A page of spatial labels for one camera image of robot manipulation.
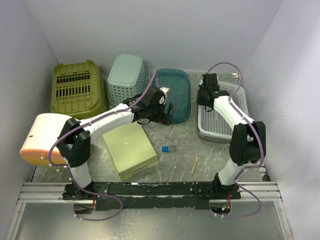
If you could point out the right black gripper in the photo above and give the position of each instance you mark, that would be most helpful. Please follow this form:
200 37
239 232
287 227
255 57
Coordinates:
199 100

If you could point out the aluminium rail frame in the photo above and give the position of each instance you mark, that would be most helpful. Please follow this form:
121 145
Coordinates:
41 214

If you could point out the small blue grey cap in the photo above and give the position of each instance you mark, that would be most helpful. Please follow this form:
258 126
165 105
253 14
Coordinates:
168 149

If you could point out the teal perforated plastic basket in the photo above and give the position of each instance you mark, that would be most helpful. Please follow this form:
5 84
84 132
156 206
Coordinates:
127 78

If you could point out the cream cylindrical appliance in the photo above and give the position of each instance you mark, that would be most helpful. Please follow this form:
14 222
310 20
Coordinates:
43 134

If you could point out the olive green plastic tub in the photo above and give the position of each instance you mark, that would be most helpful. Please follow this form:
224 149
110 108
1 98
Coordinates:
78 90

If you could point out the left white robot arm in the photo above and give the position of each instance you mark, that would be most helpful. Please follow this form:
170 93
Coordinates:
75 138

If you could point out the short wooden stick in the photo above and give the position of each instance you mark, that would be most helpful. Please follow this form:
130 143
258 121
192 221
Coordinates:
194 165

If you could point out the grey plastic tub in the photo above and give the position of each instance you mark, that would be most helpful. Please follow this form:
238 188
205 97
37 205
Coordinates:
207 137

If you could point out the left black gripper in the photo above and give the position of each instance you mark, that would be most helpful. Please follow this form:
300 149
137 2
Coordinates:
167 118

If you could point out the blue transparent plastic tub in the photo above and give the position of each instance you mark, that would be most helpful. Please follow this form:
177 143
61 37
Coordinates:
180 92

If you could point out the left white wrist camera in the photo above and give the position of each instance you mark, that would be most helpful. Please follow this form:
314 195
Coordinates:
165 90

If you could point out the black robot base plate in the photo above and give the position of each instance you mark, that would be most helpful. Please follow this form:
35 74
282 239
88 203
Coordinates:
149 195

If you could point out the pale yellow plastic tray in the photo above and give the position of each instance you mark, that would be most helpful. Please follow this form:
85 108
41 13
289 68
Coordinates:
130 150

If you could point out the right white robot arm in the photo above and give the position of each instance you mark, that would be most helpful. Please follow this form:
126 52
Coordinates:
248 141

